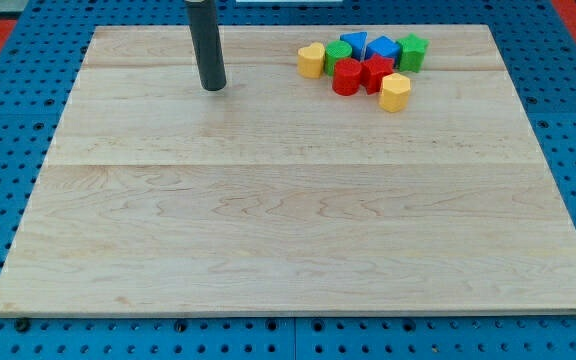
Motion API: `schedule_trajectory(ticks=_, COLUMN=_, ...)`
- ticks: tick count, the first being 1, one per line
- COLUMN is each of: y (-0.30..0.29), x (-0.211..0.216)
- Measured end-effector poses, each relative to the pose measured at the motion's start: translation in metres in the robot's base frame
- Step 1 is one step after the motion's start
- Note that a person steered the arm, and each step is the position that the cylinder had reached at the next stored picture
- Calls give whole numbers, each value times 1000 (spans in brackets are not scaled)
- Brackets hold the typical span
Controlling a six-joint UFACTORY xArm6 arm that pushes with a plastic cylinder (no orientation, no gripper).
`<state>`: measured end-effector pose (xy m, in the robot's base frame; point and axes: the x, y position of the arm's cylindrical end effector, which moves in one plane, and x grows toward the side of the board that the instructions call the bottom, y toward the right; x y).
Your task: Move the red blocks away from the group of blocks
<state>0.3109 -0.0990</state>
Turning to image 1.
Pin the yellow heart block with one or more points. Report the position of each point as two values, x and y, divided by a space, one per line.
310 60

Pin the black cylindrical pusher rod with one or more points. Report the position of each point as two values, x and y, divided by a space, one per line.
203 25

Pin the green cylinder block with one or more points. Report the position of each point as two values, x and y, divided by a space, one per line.
335 51

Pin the light wooden board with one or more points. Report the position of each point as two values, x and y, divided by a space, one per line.
277 197

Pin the red cylinder block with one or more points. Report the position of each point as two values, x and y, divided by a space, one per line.
347 77

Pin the blue triangle block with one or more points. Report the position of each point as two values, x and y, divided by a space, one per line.
357 41

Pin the red star block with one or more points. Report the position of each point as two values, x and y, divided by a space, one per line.
373 70

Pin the yellow hexagon block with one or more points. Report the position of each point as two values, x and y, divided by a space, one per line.
395 92

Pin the blue cube block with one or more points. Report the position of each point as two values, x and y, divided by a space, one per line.
385 47

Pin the green star block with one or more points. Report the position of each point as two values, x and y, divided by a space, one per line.
413 51

